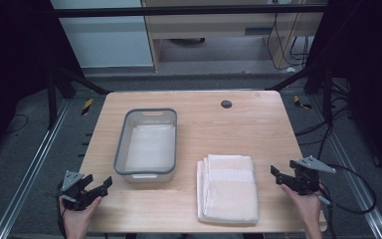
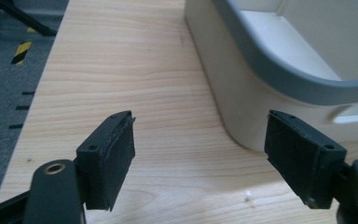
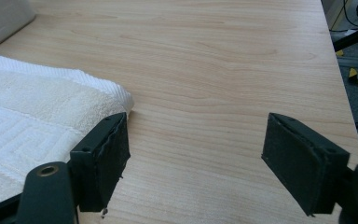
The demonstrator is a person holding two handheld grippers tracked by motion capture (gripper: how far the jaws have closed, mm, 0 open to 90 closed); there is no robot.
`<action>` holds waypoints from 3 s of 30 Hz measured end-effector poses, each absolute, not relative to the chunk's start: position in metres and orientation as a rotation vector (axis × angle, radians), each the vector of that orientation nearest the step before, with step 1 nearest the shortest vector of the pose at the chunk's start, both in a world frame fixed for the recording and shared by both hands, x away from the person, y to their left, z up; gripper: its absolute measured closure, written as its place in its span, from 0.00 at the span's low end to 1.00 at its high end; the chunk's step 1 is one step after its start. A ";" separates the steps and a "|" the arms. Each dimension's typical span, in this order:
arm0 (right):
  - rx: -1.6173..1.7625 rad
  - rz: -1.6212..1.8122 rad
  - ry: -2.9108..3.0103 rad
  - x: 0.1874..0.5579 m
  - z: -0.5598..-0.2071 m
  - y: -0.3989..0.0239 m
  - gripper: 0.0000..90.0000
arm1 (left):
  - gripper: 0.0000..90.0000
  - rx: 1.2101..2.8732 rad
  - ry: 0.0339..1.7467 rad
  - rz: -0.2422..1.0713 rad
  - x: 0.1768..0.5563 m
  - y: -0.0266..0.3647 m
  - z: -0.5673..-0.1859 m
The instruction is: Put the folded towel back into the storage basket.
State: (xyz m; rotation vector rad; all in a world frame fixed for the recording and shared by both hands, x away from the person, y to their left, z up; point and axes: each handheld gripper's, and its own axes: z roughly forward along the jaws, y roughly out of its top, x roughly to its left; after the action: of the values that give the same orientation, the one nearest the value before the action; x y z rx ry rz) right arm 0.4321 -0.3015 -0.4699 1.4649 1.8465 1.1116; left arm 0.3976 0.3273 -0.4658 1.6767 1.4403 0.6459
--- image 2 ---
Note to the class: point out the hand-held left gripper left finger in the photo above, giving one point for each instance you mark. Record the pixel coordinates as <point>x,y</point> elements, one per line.
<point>105,165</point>

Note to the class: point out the black metal stand leg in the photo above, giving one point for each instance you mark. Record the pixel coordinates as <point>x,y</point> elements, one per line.
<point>18,17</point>

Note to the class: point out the yellow black hazard tape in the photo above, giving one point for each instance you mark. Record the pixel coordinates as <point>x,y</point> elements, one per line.
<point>21,52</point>

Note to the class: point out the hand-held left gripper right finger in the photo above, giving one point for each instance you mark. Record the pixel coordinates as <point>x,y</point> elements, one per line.
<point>301,161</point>

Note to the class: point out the white plastic bin grey rim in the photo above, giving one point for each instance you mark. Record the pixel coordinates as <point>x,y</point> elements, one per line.
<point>261,62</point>

